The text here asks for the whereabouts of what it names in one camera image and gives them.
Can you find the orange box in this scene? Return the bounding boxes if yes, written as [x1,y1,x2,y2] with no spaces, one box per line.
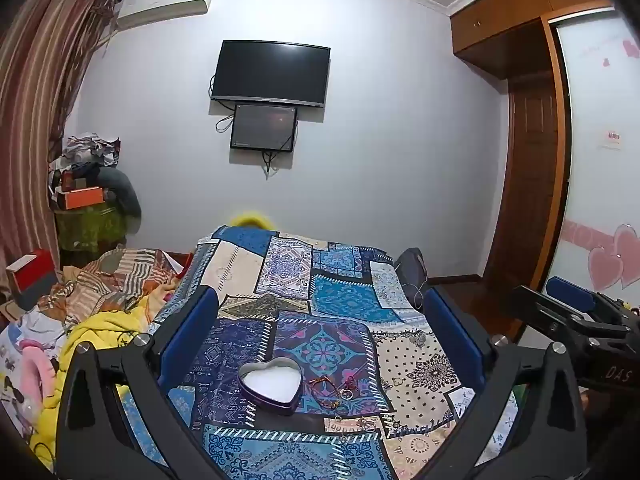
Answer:
[62,186,105,210]

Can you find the patchwork printed blanket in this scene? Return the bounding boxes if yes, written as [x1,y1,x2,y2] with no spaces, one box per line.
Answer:
[117,225,521,480]

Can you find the green patterned bag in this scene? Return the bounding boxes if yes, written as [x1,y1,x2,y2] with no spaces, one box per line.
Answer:
[53,204,127,254]

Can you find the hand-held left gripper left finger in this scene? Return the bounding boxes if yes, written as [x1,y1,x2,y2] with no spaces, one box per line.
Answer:
[54,285,227,480]

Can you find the pile of clothes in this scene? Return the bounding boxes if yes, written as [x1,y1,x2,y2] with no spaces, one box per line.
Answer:
[49,132,122,183]

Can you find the pink plush cloth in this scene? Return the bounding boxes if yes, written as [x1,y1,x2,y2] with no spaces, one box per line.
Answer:
[19,339,57,403]

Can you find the pink heart stickers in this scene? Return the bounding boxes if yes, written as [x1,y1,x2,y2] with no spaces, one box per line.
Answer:
[587,223,640,292]

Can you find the red and gold cord bracelet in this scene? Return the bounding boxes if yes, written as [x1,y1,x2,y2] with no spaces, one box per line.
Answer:
[309,377,347,411]

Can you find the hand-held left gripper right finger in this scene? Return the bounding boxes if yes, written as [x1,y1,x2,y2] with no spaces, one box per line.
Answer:
[423,287,588,480]

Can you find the brown striped blanket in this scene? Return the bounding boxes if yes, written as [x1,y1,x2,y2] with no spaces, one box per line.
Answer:
[37,247,187,326]

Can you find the thin white cable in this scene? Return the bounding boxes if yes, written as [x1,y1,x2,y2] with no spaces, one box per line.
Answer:
[400,282,427,309]

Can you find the purple heart-shaped tin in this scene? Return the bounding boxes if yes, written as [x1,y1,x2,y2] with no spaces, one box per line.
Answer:
[237,358,304,417]

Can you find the black wall television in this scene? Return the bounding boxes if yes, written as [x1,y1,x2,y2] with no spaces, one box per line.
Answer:
[209,39,332,109]

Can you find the wooden wardrobe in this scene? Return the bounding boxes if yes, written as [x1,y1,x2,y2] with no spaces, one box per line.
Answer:
[449,0,622,291]

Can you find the red and white box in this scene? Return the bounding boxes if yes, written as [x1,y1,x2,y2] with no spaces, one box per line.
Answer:
[6,248,57,294]

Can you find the yellow fleece blanket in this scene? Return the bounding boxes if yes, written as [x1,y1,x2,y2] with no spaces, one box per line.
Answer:
[30,292,168,471]

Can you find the cartoon printed sheet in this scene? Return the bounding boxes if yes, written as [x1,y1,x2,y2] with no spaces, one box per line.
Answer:
[0,305,68,438]

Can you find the dark blue bag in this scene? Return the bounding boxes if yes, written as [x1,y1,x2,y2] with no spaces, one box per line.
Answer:
[394,247,430,297]

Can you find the small black wall monitor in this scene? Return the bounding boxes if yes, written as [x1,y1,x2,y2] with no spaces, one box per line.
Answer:
[230,103,299,153]

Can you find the striped brown curtain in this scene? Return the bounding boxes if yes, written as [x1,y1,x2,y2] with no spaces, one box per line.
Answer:
[0,0,122,311]

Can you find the yellow plush object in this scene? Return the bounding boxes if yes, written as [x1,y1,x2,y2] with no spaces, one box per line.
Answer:
[230,212,279,231]

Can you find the white sliding door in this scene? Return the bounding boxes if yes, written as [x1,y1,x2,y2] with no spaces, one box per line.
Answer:
[554,9,640,307]

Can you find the brown wooden door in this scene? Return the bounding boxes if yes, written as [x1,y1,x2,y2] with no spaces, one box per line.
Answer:
[484,72,572,287]

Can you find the white air conditioner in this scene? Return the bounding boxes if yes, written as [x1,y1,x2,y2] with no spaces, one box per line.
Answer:
[116,0,209,31]

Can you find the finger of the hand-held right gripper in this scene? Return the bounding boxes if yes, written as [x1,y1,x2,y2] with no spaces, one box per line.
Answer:
[545,276,640,327]
[510,285,632,350]

